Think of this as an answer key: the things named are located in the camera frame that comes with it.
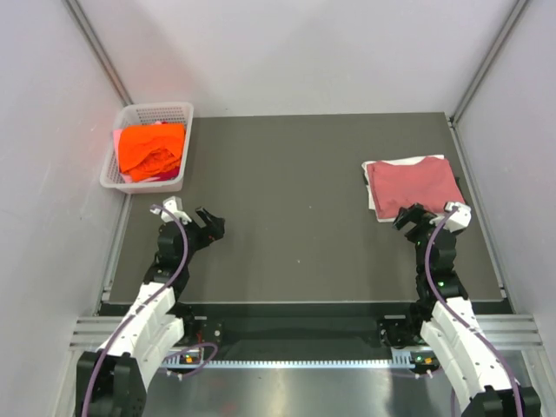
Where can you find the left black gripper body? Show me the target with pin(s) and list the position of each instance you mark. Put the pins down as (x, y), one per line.
(197, 238)

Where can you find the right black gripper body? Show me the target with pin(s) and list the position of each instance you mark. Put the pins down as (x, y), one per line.
(418, 233)

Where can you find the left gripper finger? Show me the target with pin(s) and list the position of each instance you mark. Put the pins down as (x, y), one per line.
(206, 218)
(218, 227)

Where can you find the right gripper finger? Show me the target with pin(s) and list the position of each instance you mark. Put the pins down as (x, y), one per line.
(417, 212)
(402, 219)

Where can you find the orange t shirt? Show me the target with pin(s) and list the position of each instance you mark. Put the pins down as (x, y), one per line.
(147, 150)

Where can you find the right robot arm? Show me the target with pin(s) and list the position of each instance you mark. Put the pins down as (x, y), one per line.
(482, 382)

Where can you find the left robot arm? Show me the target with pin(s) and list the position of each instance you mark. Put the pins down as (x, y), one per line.
(114, 379)

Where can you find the magenta shirt in basket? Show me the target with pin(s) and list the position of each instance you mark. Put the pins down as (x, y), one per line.
(166, 176)

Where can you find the light pink shirt in basket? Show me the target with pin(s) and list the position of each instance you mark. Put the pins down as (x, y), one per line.
(116, 134)

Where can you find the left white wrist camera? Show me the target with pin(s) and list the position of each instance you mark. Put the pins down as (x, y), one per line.
(171, 209)

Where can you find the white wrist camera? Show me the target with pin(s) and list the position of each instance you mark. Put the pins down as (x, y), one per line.
(459, 215)
(171, 209)

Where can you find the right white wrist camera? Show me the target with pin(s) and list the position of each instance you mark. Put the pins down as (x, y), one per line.
(459, 215)

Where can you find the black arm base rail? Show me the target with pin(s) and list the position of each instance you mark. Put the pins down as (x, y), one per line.
(325, 331)

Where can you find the grey slotted cable duct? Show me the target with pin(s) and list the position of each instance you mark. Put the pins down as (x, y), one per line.
(396, 359)

